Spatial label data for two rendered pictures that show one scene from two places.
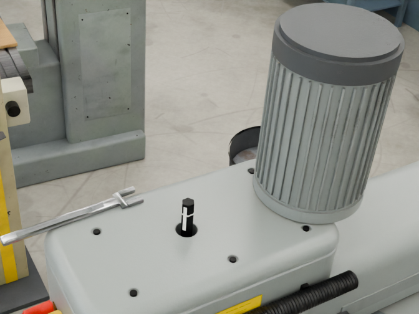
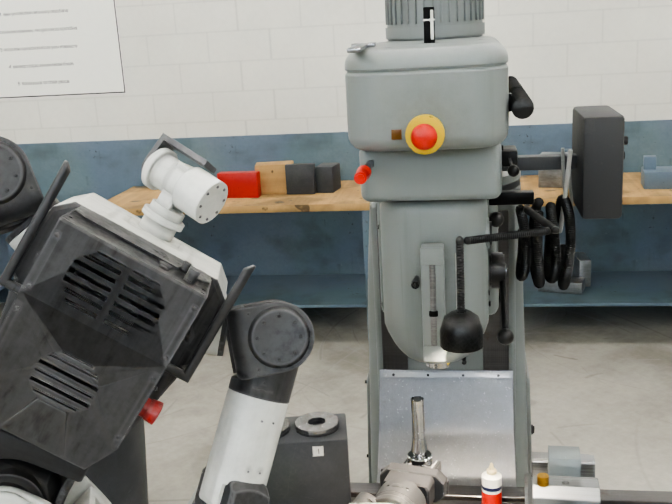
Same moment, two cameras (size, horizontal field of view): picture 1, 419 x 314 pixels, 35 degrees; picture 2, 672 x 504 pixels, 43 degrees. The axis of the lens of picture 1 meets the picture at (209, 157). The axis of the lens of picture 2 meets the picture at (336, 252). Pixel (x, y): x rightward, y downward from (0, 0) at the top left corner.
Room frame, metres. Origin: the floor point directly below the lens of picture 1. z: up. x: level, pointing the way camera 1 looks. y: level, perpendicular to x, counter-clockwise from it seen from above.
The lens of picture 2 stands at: (-0.10, 1.31, 1.94)
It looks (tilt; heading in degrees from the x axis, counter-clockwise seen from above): 15 degrees down; 312
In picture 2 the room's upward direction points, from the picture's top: 3 degrees counter-clockwise
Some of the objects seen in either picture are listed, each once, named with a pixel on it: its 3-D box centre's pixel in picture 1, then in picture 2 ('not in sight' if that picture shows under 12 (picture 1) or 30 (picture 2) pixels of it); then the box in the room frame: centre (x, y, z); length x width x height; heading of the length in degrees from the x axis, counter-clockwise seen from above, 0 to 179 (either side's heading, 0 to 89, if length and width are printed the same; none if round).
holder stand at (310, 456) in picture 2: not in sight; (295, 467); (1.05, 0.19, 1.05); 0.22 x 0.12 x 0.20; 43
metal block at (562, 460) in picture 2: not in sight; (564, 465); (0.59, -0.10, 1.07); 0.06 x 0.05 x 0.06; 30
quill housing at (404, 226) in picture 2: not in sight; (436, 270); (0.80, 0.02, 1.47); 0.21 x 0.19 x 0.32; 33
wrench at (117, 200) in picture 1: (73, 216); (359, 47); (0.80, 0.22, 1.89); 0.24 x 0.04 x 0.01; 126
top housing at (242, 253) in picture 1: (191, 259); (431, 88); (0.81, 0.02, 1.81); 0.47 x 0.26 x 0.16; 123
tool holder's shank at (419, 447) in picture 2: not in sight; (418, 426); (0.75, 0.16, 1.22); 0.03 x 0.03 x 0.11
